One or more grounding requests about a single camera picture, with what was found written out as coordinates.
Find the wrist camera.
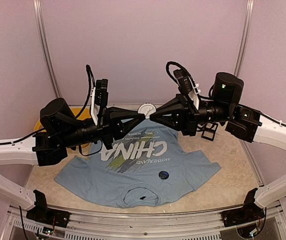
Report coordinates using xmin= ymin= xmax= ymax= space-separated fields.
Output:
xmin=173 ymin=69 xmax=201 ymax=108
xmin=89 ymin=78 xmax=109 ymax=126

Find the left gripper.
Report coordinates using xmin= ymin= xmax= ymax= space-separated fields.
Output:
xmin=60 ymin=105 xmax=145 ymax=150

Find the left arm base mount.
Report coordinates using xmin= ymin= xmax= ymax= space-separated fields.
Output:
xmin=26 ymin=208 xmax=70 ymax=228

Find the left aluminium frame post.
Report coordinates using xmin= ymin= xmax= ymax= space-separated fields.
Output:
xmin=33 ymin=0 xmax=62 ymax=98

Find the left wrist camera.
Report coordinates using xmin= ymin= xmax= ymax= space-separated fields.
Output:
xmin=89 ymin=78 xmax=109 ymax=126

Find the black display box left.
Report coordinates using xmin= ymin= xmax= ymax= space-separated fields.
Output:
xmin=201 ymin=123 xmax=218 ymax=142

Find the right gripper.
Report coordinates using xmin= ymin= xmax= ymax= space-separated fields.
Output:
xmin=149 ymin=92 xmax=233 ymax=137

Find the silver round brooch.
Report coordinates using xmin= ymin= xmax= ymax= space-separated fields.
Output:
xmin=137 ymin=103 xmax=156 ymax=119

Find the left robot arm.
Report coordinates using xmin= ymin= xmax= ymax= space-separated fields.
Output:
xmin=0 ymin=98 xmax=145 ymax=223

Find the front aluminium rail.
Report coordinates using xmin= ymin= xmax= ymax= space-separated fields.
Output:
xmin=0 ymin=201 xmax=286 ymax=240

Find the aluminium frame post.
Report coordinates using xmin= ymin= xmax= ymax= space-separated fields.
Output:
xmin=233 ymin=0 xmax=255 ymax=79
xmin=33 ymin=0 xmax=62 ymax=98

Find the light blue printed t-shirt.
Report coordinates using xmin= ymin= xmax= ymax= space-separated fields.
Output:
xmin=55 ymin=120 xmax=220 ymax=208

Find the right aluminium frame post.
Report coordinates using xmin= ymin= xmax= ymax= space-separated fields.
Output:
xmin=233 ymin=0 xmax=255 ymax=79

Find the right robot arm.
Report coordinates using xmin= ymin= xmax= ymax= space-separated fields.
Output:
xmin=150 ymin=70 xmax=286 ymax=151

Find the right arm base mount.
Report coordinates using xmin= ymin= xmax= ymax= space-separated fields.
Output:
xmin=221 ymin=208 xmax=265 ymax=227

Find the yellow plastic basket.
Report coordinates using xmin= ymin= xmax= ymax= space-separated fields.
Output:
xmin=34 ymin=107 xmax=93 ymax=131

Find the blue round brooch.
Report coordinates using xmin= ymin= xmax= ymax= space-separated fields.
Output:
xmin=158 ymin=170 xmax=169 ymax=180

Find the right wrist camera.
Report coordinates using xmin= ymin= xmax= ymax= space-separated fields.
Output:
xmin=173 ymin=69 xmax=201 ymax=108

